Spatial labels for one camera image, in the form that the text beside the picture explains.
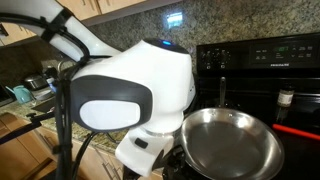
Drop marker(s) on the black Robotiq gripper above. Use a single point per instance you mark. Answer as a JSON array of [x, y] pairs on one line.
[[173, 163]]

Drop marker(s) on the wooden cabinets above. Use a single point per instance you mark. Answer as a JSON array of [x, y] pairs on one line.
[[20, 156], [86, 8]]

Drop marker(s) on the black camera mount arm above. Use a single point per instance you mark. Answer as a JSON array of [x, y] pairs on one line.
[[16, 131]]

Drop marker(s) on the black counter mat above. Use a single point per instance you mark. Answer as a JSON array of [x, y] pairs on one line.
[[45, 106]]

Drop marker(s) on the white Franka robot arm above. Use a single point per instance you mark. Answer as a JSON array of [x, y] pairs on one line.
[[150, 76]]

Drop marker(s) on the wooden upper cabinets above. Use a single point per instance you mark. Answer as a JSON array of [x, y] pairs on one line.
[[86, 8]]

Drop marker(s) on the silver frying pan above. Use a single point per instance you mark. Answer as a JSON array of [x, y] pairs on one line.
[[233, 146]]

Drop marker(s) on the small spice jar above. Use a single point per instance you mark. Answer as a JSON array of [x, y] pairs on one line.
[[285, 97]]

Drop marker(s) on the black electric stove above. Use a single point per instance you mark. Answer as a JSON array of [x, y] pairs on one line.
[[253, 71]]

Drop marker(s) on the silver cooking pot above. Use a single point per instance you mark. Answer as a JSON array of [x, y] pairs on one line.
[[35, 81]]

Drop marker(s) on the wooden lower cabinets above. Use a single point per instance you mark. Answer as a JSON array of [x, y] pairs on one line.
[[20, 156]]

